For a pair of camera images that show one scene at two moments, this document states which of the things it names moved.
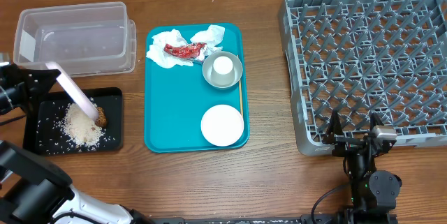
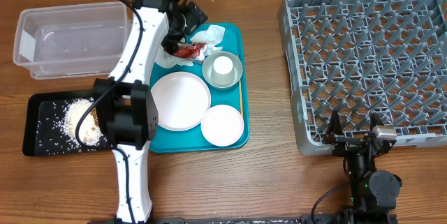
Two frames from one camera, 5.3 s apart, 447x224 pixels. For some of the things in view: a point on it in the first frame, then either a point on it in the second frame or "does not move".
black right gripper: (346, 144) does not move
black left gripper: (31, 84) to (195, 15)
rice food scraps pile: (79, 131) does not move
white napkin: (157, 54) does not move
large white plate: (72, 91) to (180, 99)
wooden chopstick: (240, 92) does not move
